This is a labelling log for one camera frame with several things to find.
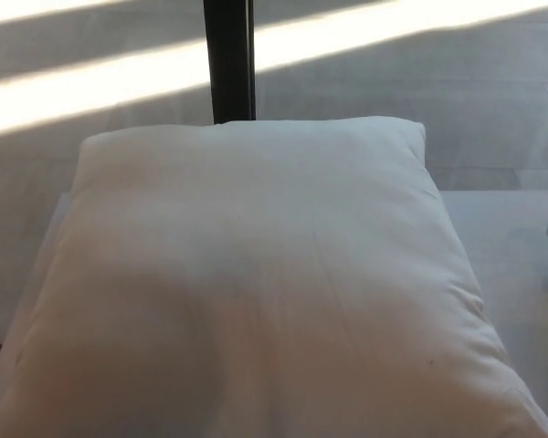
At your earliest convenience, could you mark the black vertical post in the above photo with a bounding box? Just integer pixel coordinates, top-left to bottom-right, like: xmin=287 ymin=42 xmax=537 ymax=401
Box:
xmin=202 ymin=0 xmax=256 ymax=126

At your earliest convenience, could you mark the white pillow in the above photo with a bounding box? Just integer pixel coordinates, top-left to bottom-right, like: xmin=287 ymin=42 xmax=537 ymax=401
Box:
xmin=0 ymin=119 xmax=548 ymax=438

